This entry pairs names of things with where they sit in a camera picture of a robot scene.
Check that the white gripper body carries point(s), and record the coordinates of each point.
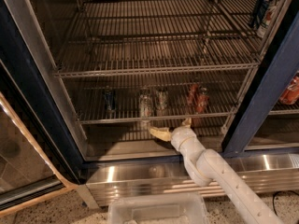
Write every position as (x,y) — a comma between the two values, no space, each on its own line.
(178,134)

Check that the silver green 7up can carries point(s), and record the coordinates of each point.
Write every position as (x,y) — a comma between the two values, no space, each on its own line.
(161,96)

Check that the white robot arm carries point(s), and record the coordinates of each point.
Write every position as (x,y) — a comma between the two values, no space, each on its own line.
(205,165)

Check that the red can front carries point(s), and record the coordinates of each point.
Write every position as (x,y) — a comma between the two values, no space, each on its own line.
(201,100)

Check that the red can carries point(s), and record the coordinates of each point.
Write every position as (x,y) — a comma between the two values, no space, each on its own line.
(191,94)
(201,100)

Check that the red can rear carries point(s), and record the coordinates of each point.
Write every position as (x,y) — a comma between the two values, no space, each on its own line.
(191,94)

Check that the dark blue can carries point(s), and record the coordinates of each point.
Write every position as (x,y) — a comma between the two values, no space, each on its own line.
(109,97)

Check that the steel fridge base grille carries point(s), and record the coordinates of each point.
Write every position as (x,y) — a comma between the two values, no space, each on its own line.
(110,181)

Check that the orange can right compartment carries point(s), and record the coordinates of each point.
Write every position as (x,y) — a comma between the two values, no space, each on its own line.
(291,94)

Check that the glass fridge door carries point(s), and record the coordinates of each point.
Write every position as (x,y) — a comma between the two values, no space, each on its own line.
(27,174)

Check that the blue can upper shelf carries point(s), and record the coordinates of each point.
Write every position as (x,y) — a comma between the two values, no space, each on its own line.
(258,13)

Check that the white can upper shelf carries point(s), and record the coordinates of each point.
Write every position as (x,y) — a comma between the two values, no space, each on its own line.
(267,18)

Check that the clear glass bottle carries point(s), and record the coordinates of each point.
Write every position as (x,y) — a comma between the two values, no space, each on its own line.
(145,105)

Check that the clear plastic bin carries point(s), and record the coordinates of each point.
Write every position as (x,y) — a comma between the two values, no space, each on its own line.
(179,208)

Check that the blue fridge centre post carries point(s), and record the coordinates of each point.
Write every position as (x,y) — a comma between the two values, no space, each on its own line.
(277,69)

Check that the lower wire shelf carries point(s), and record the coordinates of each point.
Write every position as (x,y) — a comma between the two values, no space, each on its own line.
(87,95)

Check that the wire shelf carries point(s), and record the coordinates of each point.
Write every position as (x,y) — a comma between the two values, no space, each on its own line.
(87,95)
(128,37)

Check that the upper wire shelf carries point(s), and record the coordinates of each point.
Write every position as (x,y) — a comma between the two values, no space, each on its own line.
(128,37)

